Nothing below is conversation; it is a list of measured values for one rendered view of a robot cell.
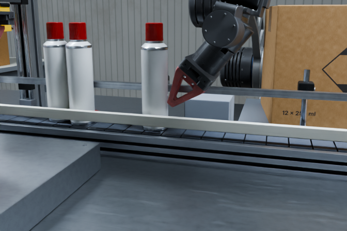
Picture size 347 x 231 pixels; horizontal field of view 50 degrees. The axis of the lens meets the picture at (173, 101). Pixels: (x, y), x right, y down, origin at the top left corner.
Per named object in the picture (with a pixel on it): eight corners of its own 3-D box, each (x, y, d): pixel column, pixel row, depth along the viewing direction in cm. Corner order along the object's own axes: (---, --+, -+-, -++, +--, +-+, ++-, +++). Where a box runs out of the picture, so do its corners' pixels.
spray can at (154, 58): (138, 130, 72) (136, 22, 67) (147, 123, 77) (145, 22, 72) (163, 132, 70) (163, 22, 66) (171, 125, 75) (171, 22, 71)
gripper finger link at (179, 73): (153, 95, 69) (184, 58, 66) (163, 88, 76) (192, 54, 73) (179, 119, 69) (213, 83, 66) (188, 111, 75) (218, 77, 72)
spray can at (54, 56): (43, 121, 78) (35, 22, 73) (57, 115, 83) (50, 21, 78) (65, 123, 76) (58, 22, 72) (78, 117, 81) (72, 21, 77)
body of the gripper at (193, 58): (177, 64, 65) (205, 32, 62) (190, 59, 74) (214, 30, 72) (205, 89, 64) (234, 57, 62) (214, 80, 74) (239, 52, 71)
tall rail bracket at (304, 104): (294, 158, 71) (300, 73, 68) (293, 145, 78) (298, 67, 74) (312, 159, 70) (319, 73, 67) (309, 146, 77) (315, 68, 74)
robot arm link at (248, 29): (259, 29, 67) (237, 9, 68) (254, 26, 61) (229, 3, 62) (234, 58, 69) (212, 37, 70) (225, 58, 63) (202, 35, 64)
